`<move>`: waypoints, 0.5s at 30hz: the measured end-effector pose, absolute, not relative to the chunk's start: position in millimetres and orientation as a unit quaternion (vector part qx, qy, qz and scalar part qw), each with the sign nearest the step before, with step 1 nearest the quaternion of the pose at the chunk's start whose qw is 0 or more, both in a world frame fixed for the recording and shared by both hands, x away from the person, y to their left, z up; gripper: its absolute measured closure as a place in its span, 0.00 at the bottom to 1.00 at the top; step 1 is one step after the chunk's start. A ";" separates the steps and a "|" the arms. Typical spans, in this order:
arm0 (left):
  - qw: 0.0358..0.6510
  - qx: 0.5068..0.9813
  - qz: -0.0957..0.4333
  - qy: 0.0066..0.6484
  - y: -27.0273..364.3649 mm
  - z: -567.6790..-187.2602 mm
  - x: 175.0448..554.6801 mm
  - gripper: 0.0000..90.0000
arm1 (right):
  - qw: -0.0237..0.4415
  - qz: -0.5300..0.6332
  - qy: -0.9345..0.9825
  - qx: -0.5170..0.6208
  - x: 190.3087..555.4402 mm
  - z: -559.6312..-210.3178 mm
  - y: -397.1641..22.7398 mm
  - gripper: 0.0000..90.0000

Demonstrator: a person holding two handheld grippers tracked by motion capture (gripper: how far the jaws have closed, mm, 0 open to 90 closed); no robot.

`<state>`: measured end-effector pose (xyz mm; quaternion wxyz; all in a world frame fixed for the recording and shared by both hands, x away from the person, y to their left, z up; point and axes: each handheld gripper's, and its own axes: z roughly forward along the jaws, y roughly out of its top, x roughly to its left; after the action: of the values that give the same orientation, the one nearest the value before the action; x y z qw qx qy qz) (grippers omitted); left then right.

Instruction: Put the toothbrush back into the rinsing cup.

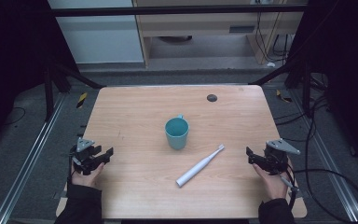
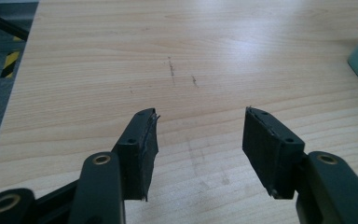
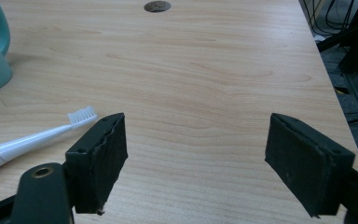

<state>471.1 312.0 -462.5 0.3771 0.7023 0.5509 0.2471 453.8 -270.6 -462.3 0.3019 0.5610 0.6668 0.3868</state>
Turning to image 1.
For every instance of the dark curtain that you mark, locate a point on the dark curtain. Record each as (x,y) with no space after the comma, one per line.
(348,62)
(12,46)

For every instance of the black horizontal frame bar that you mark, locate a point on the black horizontal frame bar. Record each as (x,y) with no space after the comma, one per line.
(167,11)

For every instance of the small white floor object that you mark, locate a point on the small white floor object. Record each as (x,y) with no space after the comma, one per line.
(271,64)

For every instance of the dark round table grommet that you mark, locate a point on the dark round table grommet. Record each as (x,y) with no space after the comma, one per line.
(212,98)

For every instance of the metal floor rail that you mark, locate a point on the metal floor rail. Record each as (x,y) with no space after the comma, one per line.
(332,169)
(28,161)

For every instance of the person's left hand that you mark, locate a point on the person's left hand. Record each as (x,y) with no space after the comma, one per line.
(85,179)

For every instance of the yellow black floor tape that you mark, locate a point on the yellow black floor tape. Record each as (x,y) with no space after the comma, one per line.
(81,100)
(283,97)

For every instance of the teal cup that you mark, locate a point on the teal cup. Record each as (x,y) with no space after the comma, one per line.
(177,132)

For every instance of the person's right hand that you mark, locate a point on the person's right hand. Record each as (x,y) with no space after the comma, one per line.
(273,185)

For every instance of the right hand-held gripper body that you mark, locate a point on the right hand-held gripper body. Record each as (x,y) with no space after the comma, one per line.
(276,157)

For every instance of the white electric toothbrush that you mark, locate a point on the white electric toothbrush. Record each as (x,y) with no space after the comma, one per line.
(199,166)

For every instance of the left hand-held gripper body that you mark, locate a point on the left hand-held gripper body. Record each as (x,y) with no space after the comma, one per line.
(85,155)

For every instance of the black metal stand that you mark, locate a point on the black metal stand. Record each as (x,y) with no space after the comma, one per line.
(48,93)
(306,90)

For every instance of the white cabinet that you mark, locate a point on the white cabinet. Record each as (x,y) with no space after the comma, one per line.
(99,37)

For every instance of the light wooden desk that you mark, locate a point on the light wooden desk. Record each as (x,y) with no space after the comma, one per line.
(199,26)

